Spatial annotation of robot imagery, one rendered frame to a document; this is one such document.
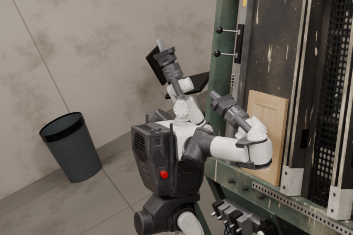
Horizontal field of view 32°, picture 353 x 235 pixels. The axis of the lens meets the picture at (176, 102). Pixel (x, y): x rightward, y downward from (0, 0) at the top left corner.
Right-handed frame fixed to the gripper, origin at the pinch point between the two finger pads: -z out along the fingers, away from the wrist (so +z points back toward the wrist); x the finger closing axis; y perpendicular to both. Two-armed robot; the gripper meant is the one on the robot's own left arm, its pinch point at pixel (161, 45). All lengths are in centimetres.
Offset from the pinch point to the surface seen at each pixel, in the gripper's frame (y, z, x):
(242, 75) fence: -26.9, 30.5, 19.7
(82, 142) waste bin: -168, 45, -259
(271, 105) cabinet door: -10, 47, 38
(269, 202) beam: 9, 87, 27
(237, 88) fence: -24.0, 35.8, 15.3
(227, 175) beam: -12, 75, -4
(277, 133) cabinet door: -3, 60, 39
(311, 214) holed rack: 25, 92, 55
